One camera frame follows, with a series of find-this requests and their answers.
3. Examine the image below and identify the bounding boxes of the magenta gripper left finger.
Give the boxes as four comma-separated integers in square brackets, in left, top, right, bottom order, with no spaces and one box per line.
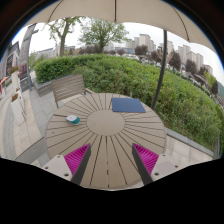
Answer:
[42,143,92,186]

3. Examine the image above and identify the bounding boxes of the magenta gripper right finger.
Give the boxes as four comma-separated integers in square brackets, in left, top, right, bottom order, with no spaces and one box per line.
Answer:
[131,142,181,186]

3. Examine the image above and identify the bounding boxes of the white teal computer mouse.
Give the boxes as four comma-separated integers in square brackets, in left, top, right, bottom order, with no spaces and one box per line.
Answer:
[66,115,80,125]

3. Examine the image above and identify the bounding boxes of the blue mouse pad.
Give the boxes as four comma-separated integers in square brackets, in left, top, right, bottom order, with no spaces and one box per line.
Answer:
[112,98,145,113]

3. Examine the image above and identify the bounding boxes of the round slatted wooden table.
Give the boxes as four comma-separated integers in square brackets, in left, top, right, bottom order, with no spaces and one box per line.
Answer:
[46,93,166,190]

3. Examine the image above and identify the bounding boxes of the green hedge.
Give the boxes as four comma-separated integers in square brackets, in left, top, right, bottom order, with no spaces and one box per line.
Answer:
[34,54,224,149]

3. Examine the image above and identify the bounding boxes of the slatted wooden chair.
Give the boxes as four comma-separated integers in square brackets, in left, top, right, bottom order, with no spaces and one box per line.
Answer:
[51,74,93,103]

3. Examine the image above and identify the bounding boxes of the white planter box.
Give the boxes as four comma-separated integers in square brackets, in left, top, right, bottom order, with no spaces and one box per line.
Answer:
[11,93,25,125]

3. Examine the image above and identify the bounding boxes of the dark curved umbrella pole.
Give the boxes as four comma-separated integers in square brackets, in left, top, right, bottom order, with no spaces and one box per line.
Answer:
[151,30,167,110]

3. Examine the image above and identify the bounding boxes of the beige patio umbrella canopy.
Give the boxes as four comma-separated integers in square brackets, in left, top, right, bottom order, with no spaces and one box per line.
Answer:
[25,0,215,52]

